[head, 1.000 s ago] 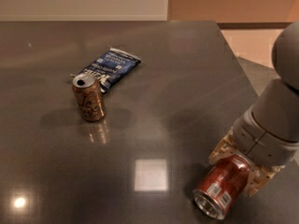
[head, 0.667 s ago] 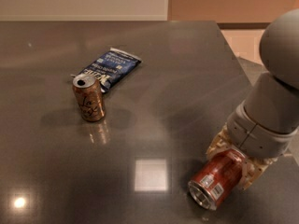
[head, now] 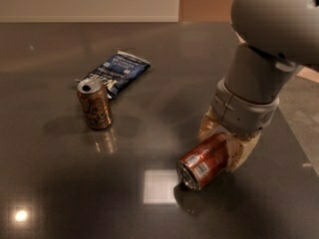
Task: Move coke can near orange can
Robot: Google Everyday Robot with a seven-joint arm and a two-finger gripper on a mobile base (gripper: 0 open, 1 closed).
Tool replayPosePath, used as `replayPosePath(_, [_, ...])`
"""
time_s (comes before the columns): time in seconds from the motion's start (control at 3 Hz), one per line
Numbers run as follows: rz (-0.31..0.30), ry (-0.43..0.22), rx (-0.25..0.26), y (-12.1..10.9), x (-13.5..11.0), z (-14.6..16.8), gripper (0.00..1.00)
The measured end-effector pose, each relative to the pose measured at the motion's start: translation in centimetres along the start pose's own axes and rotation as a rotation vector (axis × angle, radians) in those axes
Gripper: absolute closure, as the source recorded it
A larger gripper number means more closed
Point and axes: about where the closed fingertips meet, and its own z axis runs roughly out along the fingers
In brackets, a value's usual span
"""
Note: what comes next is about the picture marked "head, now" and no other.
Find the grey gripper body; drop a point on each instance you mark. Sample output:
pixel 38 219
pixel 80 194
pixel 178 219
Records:
pixel 239 113

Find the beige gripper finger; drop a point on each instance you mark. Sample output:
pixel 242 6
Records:
pixel 239 147
pixel 209 125

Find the red coke can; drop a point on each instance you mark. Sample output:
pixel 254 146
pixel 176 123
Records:
pixel 203 163

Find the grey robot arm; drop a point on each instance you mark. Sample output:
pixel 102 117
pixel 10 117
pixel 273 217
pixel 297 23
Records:
pixel 280 37

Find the orange soda can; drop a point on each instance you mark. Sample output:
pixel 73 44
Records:
pixel 94 101

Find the blue chip bag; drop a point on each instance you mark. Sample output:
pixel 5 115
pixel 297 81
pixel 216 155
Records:
pixel 119 71

